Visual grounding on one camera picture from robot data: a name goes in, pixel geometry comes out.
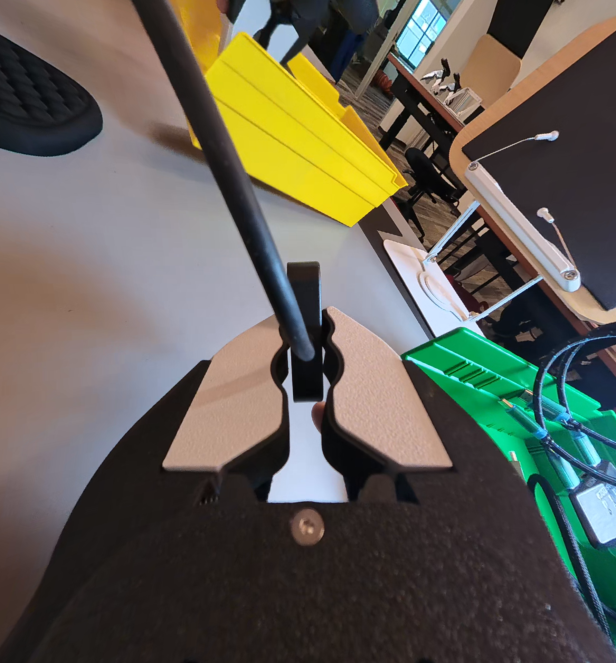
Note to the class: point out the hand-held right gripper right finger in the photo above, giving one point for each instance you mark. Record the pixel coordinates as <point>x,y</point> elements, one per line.
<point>385,409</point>

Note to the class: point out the yellow plastic bin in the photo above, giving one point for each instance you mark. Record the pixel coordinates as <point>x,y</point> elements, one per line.
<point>297,140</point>

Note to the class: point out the white desk stand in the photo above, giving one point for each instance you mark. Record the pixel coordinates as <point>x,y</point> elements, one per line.
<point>416,274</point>

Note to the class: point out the glass window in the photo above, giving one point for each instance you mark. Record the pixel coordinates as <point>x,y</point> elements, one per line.
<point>419,31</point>

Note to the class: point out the person's right hand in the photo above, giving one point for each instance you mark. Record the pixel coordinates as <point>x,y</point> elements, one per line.
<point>318,417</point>

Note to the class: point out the shiny metal tools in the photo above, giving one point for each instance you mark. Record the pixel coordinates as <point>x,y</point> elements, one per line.
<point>442,77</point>

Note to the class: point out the black textured wrist rest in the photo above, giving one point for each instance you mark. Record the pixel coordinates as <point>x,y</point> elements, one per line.
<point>28,88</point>

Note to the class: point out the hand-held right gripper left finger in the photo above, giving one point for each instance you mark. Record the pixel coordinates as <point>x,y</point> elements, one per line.
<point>230,414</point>

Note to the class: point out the green plastic bin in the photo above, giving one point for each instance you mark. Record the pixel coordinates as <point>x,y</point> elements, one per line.
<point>458,367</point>

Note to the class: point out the black office chair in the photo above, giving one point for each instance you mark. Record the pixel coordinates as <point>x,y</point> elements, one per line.
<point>427,176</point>

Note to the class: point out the black wood-rimmed panel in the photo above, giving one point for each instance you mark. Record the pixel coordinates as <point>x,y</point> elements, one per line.
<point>587,129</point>

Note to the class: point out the wooden desk with black frame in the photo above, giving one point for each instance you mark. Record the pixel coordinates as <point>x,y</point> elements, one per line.
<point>427,92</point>

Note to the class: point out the silver HDMI switch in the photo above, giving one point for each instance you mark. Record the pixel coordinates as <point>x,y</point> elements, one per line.
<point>606,507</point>

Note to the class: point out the tan and black chair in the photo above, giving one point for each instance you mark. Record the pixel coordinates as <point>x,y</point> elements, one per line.
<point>494,72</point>

